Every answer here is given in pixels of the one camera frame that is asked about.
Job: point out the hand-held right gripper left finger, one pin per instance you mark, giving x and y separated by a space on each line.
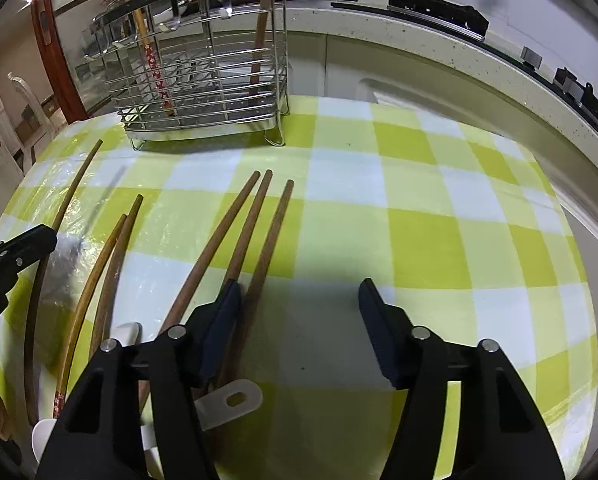
224 330

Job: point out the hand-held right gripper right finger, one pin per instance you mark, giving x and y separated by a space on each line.
379 340

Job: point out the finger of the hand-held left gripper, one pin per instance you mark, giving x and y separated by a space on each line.
24 247

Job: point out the brown wooden chopstick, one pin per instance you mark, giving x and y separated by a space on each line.
215 245
29 370
261 35
267 245
251 220
110 285

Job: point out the white plastic rice paddle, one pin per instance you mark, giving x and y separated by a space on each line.
211 412

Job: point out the floral patterned wooden chopstick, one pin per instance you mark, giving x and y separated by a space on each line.
79 316
154 65

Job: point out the green white checkered tablecloth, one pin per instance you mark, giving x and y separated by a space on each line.
404 235

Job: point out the white dining chair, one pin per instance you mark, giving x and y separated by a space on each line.
31 105

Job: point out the red wooden glass sliding door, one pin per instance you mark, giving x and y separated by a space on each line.
59 60

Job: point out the white stone kitchen counter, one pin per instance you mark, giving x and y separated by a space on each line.
429 35

